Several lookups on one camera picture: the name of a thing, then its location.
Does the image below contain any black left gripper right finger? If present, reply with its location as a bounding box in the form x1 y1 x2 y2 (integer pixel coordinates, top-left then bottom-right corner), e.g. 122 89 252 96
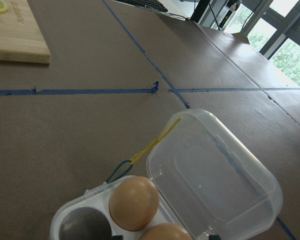
209 234 221 240

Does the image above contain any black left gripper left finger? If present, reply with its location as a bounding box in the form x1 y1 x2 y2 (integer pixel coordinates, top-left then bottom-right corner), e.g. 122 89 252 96
111 235 124 240

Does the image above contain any brown egg in box rear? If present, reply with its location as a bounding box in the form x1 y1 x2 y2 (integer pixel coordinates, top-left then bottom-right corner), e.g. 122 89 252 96
108 176 160 232

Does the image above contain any brown egg in box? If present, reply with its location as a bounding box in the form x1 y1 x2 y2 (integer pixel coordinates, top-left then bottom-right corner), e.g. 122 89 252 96
108 176 160 232
139 222 192 240

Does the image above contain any brown egg in box front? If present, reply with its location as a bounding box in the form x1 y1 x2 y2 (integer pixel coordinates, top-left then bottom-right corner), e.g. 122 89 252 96
139 222 192 240

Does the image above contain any clear plastic egg box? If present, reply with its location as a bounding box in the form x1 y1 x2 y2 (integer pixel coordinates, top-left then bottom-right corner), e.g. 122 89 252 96
49 109 283 240

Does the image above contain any yellow green rubber band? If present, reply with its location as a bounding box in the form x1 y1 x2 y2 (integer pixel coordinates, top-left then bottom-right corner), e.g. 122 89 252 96
105 117 182 184

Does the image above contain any bamboo cutting board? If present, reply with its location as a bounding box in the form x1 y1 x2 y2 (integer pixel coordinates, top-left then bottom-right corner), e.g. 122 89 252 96
0 0 51 64

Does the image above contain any black keyboard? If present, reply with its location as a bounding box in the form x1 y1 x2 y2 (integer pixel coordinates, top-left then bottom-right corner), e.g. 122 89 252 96
120 0 168 13

